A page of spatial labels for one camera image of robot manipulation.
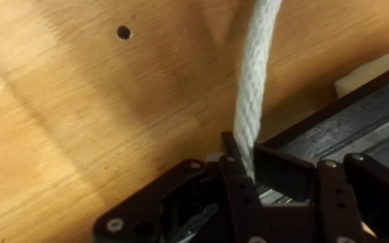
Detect white braided rope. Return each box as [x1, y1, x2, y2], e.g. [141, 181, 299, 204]
[232, 0, 284, 182]

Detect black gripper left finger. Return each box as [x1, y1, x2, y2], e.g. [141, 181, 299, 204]
[92, 132, 272, 243]

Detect black channel rail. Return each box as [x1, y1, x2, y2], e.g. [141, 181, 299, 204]
[257, 58, 389, 206]

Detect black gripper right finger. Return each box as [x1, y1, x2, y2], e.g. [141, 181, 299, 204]
[255, 146, 389, 243]

